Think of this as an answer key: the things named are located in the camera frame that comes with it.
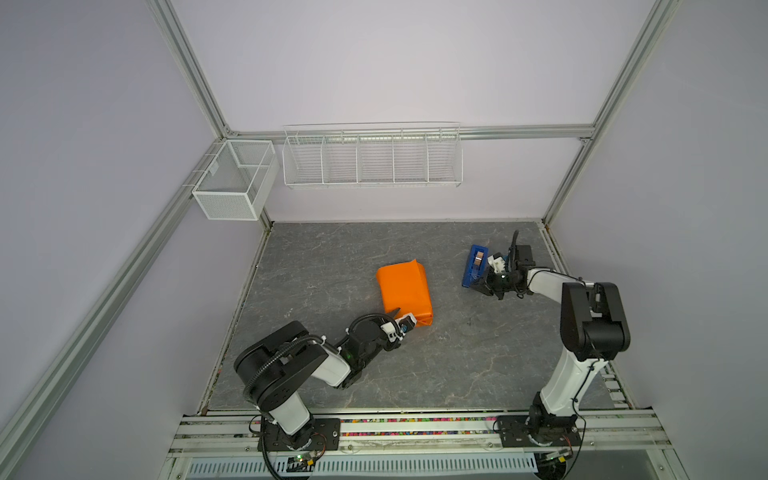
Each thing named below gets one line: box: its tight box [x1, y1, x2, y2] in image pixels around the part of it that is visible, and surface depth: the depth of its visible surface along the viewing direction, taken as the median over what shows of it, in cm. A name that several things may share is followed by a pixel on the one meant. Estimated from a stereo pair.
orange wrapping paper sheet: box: [376, 259, 433, 327], surface depth 96 cm
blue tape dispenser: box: [462, 244, 489, 288], surface depth 104 cm
